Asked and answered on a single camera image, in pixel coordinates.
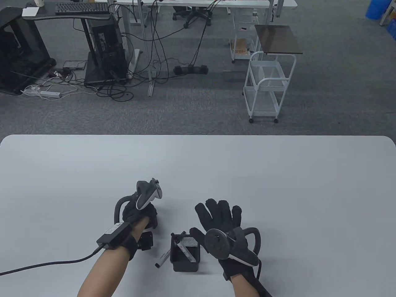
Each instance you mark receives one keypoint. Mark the person's right forearm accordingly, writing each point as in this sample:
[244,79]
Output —
[246,289]

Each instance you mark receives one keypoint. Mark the black capped white marker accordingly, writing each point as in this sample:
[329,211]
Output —
[162,256]
[185,250]

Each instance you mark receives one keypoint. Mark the black labelled sensor box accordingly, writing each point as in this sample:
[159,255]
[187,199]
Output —
[113,235]

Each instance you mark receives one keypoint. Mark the dark gray tracking controller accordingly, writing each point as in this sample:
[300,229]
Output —
[145,195]
[238,250]

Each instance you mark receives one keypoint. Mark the white shelf cart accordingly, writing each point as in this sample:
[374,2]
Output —
[241,55]

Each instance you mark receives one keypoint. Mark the clear plastic bottle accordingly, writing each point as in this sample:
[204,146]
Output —
[255,18]

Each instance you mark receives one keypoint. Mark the black office chair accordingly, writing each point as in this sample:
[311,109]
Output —
[196,14]

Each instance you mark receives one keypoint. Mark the gray network box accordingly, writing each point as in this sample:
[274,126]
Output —
[74,65]

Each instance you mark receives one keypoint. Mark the short white desk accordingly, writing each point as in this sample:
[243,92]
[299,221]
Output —
[287,3]

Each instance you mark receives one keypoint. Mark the black desk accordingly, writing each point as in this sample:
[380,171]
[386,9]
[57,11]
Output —
[46,14]

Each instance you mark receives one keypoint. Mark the cardboard box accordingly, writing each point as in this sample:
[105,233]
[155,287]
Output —
[239,46]

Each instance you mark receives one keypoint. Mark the white paper sheet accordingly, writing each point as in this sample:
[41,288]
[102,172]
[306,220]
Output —
[30,11]

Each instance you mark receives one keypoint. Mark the blue bin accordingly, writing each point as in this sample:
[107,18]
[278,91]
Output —
[376,10]

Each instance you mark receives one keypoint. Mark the long white desk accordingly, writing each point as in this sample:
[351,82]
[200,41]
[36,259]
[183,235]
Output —
[185,3]

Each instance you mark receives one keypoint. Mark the brown side table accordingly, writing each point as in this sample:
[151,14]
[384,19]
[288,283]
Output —
[278,38]

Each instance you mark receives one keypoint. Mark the blue crate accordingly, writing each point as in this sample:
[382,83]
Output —
[392,32]

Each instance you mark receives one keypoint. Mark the white rolling cart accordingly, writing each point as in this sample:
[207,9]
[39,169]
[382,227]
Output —
[263,103]

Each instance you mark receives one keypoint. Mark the white power strip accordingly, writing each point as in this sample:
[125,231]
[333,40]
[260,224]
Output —
[49,93]

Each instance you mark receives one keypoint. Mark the black computer tower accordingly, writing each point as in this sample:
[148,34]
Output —
[108,46]

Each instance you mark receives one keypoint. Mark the person's left hand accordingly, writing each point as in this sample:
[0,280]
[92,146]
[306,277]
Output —
[145,216]

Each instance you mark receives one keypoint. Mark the person's right hand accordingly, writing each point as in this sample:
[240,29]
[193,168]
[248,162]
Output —
[221,219]

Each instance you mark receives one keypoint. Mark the white cup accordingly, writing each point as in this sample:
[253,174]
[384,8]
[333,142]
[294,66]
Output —
[39,2]

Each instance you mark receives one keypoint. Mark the black keyboard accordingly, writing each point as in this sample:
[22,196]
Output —
[80,8]

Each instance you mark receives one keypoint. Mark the black power strip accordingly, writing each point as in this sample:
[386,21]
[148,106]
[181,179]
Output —
[190,70]

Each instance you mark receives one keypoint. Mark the black mesh pen holder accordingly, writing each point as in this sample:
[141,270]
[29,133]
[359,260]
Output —
[185,266]

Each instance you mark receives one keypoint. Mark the black power adapter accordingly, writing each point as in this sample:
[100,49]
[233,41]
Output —
[63,73]

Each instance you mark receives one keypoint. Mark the white table frame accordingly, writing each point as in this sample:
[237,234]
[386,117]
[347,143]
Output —
[386,17]

